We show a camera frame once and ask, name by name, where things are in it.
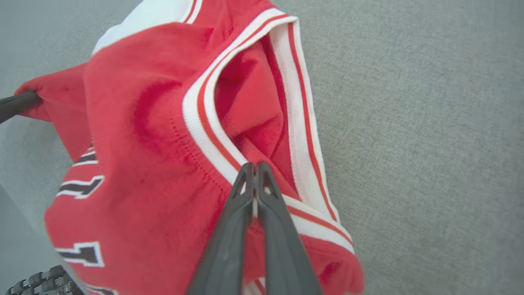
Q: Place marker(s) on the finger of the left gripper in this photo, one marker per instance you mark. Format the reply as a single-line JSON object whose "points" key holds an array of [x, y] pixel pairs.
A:
{"points": [[18, 104]]}

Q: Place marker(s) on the grey fabric sofa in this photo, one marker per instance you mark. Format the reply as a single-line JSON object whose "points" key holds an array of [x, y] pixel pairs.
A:
{"points": [[430, 143]]}

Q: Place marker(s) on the red and white jersey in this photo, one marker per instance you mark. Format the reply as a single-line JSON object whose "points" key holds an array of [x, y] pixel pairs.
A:
{"points": [[155, 164]]}

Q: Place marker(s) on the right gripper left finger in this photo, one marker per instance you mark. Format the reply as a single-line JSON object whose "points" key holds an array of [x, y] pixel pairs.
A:
{"points": [[229, 246]]}

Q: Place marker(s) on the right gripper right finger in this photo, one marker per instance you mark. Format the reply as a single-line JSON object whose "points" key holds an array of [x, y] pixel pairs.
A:
{"points": [[282, 246]]}

